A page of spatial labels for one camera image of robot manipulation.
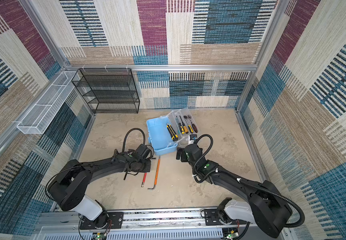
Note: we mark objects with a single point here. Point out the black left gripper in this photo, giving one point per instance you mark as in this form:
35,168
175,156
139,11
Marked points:
148,167

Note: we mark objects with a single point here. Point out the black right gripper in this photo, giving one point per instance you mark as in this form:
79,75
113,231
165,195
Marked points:
179,151

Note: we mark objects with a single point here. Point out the orange handled tool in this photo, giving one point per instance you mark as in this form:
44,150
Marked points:
157,172

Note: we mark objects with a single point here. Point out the yellow black utility knife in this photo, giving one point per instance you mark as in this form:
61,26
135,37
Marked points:
172,132

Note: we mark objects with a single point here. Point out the black handled screwdriver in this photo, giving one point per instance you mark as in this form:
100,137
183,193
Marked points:
181,130

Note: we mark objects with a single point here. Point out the yellow handled wrench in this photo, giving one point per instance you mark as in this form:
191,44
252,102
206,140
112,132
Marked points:
188,125

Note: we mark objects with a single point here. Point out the ratchet wrench dark handle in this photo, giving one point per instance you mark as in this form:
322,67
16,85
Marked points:
193,126

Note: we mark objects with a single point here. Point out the light blue plastic tool box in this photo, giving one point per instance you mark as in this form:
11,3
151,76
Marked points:
159,136

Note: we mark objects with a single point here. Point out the teal utility knife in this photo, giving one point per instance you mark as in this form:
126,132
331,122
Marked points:
177,122

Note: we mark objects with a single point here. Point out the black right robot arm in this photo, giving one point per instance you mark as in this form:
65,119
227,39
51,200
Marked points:
270,209

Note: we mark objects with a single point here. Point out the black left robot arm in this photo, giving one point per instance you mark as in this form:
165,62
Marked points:
68,187

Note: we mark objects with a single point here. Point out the black mesh shelf rack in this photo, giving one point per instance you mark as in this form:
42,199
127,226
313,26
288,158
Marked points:
108,91

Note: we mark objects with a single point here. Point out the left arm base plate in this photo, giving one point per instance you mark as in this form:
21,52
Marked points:
105,221

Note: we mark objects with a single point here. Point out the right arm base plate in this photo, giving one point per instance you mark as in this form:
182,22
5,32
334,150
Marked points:
212,218

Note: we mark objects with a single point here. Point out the white wire mesh basket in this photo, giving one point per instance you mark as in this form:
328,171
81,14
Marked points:
40,116

